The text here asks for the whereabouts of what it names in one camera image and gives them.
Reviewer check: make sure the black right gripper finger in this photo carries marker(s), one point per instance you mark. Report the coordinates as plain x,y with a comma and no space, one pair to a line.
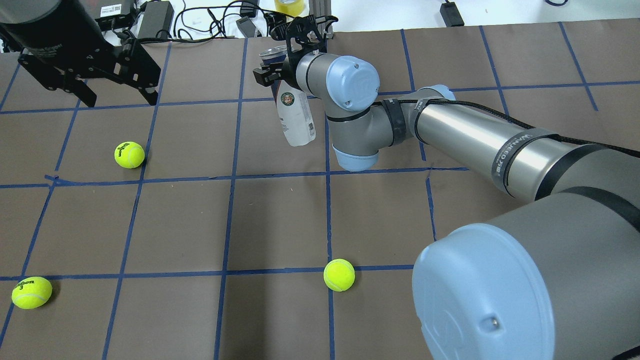
269,74

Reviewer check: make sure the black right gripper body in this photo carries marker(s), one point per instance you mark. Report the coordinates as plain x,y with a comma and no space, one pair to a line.
288,69

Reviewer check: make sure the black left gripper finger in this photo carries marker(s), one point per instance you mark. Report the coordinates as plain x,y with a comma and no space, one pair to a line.
53,79
136,68

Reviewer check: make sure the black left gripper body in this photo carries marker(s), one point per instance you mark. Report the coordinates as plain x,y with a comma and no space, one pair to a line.
56,33

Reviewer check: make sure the white tennis ball can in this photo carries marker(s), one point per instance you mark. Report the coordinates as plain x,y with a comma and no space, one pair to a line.
293,109

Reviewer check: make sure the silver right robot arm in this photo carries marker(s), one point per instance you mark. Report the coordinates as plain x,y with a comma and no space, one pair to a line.
548,266

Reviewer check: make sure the tennis ball left front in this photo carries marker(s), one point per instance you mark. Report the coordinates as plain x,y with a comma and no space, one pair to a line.
129,155

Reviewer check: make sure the tennis ball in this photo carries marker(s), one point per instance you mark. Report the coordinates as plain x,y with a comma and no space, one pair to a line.
32,292
129,155

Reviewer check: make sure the tennis ball table centre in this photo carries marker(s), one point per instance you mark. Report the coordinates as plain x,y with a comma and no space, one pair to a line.
339,275

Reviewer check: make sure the tennis ball left far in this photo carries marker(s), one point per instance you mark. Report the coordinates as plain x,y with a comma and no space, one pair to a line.
32,292

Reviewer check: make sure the yellow tape roll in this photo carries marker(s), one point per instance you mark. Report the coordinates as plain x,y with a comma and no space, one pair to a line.
291,8

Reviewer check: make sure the black power adapter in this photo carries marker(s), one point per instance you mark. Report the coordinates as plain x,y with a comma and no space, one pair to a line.
157,16

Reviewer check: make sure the aluminium frame post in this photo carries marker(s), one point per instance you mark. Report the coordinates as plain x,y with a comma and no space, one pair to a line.
323,9

